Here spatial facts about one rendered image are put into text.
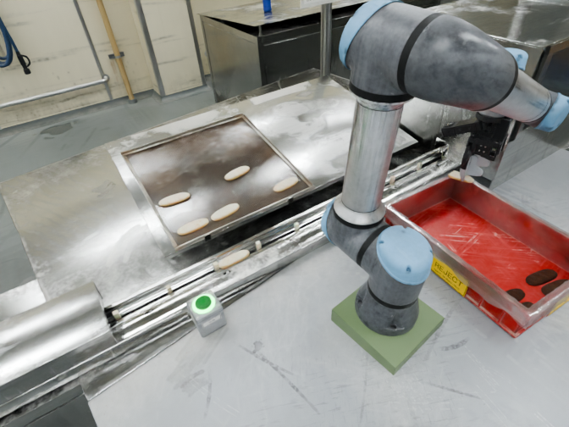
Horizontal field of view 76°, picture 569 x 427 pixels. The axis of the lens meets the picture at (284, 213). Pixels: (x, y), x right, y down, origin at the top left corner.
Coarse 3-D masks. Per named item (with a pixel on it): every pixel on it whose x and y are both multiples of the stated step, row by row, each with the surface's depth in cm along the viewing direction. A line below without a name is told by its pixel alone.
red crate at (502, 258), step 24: (384, 216) 114; (432, 216) 121; (456, 216) 120; (480, 216) 119; (456, 240) 112; (480, 240) 111; (504, 240) 111; (480, 264) 104; (504, 264) 104; (528, 264) 103; (552, 264) 103; (504, 288) 98; (528, 288) 97; (504, 312) 86
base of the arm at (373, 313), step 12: (360, 288) 91; (360, 300) 90; (372, 300) 84; (360, 312) 87; (372, 312) 84; (384, 312) 82; (396, 312) 82; (408, 312) 82; (372, 324) 85; (384, 324) 84; (396, 324) 84; (408, 324) 84
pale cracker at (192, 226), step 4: (196, 220) 113; (200, 220) 113; (204, 220) 113; (188, 224) 112; (192, 224) 112; (196, 224) 112; (200, 224) 112; (204, 224) 112; (180, 228) 111; (184, 228) 110; (188, 228) 110; (192, 228) 111; (196, 228) 111; (200, 228) 112; (180, 232) 110; (184, 232) 110; (188, 232) 110
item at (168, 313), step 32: (448, 160) 138; (384, 192) 126; (320, 224) 115; (256, 256) 106; (288, 256) 106; (192, 288) 99; (224, 288) 98; (128, 320) 92; (160, 320) 91; (0, 416) 79
